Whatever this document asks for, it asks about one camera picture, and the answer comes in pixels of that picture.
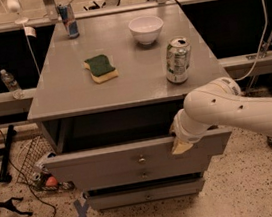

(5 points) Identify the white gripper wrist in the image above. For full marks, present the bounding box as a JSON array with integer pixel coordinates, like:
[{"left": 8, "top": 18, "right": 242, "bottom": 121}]
[{"left": 168, "top": 109, "right": 210, "bottom": 155}]

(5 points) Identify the grey top drawer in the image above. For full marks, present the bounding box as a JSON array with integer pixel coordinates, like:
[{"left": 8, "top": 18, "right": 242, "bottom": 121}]
[{"left": 45, "top": 101, "right": 231, "bottom": 191}]

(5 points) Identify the grey drawer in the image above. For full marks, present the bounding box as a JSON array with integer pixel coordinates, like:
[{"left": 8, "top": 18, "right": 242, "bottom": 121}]
[
  {"left": 45, "top": 101, "right": 231, "bottom": 191},
  {"left": 85, "top": 173, "right": 205, "bottom": 211}
]

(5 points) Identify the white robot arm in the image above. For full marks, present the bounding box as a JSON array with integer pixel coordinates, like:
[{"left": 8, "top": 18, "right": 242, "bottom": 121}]
[{"left": 170, "top": 77, "right": 272, "bottom": 155}]

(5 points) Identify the grey bottom drawer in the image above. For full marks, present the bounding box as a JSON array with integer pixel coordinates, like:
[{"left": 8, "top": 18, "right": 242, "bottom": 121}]
[{"left": 85, "top": 173, "right": 205, "bottom": 211}]

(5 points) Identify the grey drawer cabinet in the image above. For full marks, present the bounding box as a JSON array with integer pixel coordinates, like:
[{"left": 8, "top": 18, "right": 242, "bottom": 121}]
[{"left": 15, "top": 0, "right": 250, "bottom": 217}]

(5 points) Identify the green white soda can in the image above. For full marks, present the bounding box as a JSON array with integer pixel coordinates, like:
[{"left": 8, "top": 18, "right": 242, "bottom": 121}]
[{"left": 166, "top": 36, "right": 191, "bottom": 84}]

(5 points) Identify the green yellow sponge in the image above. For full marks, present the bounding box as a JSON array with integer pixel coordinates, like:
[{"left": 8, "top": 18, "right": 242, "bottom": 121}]
[{"left": 83, "top": 54, "right": 118, "bottom": 84}]

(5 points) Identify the white bowl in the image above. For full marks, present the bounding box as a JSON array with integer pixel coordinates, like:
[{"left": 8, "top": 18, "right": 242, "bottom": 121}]
[{"left": 128, "top": 15, "right": 164, "bottom": 45}]

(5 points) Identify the orange ball in basket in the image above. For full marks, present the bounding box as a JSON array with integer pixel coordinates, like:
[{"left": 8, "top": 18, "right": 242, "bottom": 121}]
[{"left": 46, "top": 176, "right": 58, "bottom": 187}]

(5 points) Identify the blue silver energy drink can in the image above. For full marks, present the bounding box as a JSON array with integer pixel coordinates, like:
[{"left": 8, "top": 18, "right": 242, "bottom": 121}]
[{"left": 58, "top": 4, "right": 79, "bottom": 39}]

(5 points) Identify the clear plastic water bottle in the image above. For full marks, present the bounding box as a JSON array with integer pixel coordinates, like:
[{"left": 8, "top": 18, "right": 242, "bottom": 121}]
[{"left": 0, "top": 69, "right": 24, "bottom": 100}]

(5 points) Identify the black bar on floor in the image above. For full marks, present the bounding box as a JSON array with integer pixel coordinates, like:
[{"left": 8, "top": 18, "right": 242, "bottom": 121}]
[{"left": 0, "top": 125, "right": 15, "bottom": 183}]

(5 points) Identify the white cable right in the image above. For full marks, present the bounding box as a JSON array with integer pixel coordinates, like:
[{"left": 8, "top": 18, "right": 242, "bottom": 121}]
[{"left": 223, "top": 0, "right": 272, "bottom": 82}]

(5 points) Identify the wire basket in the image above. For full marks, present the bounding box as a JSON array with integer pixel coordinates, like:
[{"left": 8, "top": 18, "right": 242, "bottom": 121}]
[{"left": 17, "top": 136, "right": 74, "bottom": 192}]

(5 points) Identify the black floor cable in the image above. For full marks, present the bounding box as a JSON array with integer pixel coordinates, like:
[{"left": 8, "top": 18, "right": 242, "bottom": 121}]
[{"left": 0, "top": 87, "right": 58, "bottom": 217}]

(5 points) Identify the white lamp with cable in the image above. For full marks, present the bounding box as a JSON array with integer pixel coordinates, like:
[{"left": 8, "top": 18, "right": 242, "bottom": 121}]
[{"left": 6, "top": 0, "right": 40, "bottom": 74}]

